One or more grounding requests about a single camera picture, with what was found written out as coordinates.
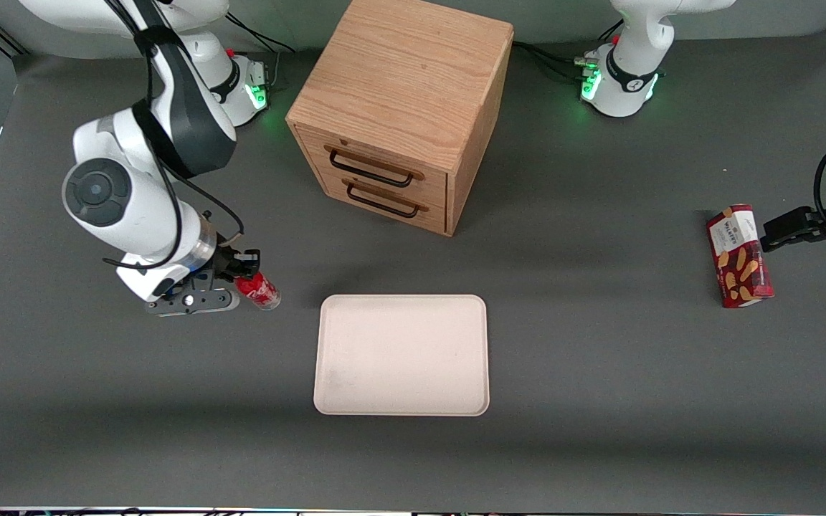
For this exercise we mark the narrow wooden drawer front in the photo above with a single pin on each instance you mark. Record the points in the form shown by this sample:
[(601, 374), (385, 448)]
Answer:
[(434, 213)]

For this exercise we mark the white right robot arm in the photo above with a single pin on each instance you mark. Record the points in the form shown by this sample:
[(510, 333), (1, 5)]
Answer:
[(133, 208)]

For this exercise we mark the red coke bottle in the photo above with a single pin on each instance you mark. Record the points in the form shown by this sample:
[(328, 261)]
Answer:
[(262, 292)]

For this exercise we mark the wooden two-drawer cabinet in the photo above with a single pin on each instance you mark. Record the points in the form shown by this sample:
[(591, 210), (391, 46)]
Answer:
[(399, 79)]

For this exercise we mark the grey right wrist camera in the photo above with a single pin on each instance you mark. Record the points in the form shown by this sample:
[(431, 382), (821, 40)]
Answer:
[(191, 301)]

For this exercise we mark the red shortbread biscuit box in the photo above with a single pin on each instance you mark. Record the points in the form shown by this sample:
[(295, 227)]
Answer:
[(741, 269)]

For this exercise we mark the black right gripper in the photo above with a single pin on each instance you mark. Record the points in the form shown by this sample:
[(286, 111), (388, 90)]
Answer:
[(226, 260)]

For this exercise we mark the beige rectangular tray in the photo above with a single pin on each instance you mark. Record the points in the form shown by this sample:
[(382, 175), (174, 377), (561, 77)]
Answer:
[(402, 355)]

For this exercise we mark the wide wooden drawer front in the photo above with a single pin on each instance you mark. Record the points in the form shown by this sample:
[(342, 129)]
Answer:
[(431, 185)]

